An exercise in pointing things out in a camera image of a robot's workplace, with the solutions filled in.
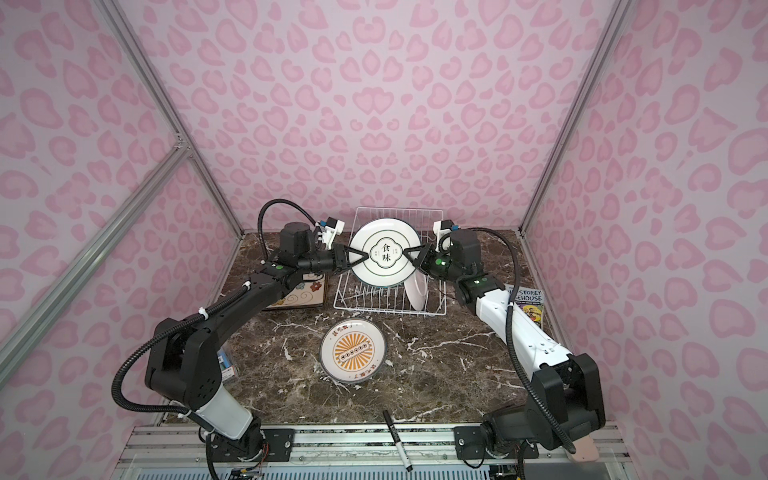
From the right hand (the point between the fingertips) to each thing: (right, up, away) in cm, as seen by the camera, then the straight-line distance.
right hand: (404, 250), depth 76 cm
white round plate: (-5, +3, +4) cm, 7 cm away
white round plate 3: (-15, -29, +12) cm, 35 cm away
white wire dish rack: (-16, -15, +27) cm, 35 cm away
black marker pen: (-2, -47, -3) cm, 47 cm away
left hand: (-9, -1, +2) cm, 9 cm away
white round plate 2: (+4, -11, +12) cm, 17 cm away
